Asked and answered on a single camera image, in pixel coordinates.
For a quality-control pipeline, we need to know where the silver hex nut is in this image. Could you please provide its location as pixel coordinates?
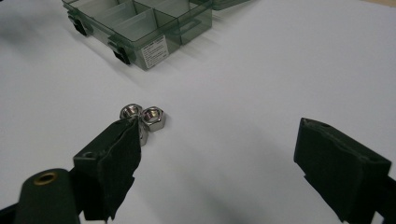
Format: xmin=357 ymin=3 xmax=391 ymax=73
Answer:
xmin=139 ymin=105 xmax=167 ymax=133
xmin=119 ymin=103 xmax=144 ymax=120

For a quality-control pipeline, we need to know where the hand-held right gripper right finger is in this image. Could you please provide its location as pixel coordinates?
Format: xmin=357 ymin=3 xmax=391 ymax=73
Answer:
xmin=293 ymin=117 xmax=392 ymax=224

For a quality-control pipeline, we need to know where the clear green compartment storage box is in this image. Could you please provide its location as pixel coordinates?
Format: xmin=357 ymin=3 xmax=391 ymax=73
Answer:
xmin=61 ymin=0 xmax=253 ymax=71

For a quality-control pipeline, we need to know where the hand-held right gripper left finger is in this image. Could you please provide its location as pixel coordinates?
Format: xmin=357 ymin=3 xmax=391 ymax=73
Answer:
xmin=73 ymin=116 xmax=143 ymax=222

